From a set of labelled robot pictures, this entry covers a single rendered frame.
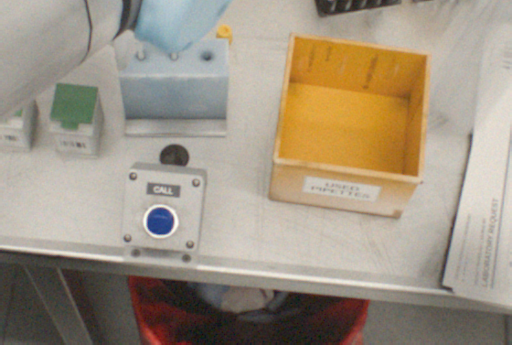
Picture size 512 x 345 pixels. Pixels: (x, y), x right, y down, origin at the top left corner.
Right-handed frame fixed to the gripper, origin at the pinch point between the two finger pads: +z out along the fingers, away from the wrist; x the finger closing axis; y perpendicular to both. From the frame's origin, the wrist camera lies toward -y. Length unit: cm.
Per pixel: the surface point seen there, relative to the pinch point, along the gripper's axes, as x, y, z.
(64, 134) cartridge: 5.6, 7.2, 15.7
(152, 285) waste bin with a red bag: 5, 2, 70
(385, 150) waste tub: 6.0, -23.6, 20.3
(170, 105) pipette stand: 2.2, -2.6, 17.1
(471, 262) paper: 17.9, -30.5, 19.6
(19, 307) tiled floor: -3, 27, 109
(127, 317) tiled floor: 0, 8, 109
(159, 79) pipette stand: 2.2, -1.8, 11.6
